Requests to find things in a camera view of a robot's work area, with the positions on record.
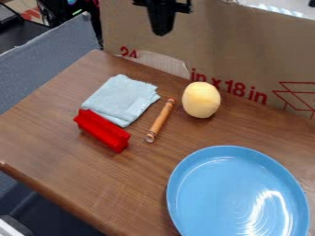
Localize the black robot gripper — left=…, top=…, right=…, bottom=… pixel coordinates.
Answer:
left=134, top=0, right=193, bottom=36

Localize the light blue cloth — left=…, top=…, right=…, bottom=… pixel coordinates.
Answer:
left=82, top=74, right=161, bottom=127

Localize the red plastic block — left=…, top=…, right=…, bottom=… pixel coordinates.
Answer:
left=74, top=109, right=131, bottom=153

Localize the black equipment in background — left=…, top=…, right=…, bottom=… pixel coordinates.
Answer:
left=36, top=0, right=103, bottom=46

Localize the yellow potato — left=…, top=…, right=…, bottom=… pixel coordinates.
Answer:
left=182, top=82, right=221, bottom=119

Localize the orange crayon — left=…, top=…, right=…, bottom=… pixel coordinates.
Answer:
left=146, top=98, right=177, bottom=143

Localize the grey fabric panel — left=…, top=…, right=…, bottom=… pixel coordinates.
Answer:
left=0, top=15, right=100, bottom=114

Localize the blue round plate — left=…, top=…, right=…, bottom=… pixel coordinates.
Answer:
left=166, top=146, right=310, bottom=236

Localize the brown cardboard box wall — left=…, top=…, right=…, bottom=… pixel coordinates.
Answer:
left=102, top=0, right=315, bottom=122

